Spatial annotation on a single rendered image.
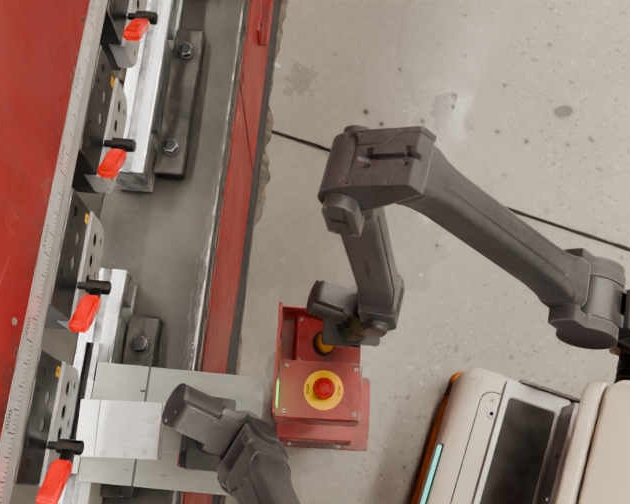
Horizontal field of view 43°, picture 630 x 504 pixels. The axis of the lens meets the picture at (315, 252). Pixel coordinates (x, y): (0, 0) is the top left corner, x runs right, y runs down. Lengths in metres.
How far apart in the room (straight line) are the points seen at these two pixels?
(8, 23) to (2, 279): 0.25
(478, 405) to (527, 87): 1.10
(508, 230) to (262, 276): 1.47
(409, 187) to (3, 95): 0.41
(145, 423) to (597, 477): 0.66
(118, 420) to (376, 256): 0.49
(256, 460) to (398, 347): 1.40
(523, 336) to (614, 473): 1.44
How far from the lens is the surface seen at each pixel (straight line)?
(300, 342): 1.54
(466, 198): 0.90
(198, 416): 1.03
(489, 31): 2.75
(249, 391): 1.27
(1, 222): 0.84
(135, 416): 1.29
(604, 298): 1.08
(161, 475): 1.27
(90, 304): 1.02
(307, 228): 2.39
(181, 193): 1.50
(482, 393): 2.04
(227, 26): 1.65
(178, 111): 1.54
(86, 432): 1.30
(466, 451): 2.02
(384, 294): 1.16
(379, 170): 0.86
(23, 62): 0.87
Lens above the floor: 2.26
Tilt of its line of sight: 73 degrees down
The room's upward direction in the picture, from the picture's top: 3 degrees clockwise
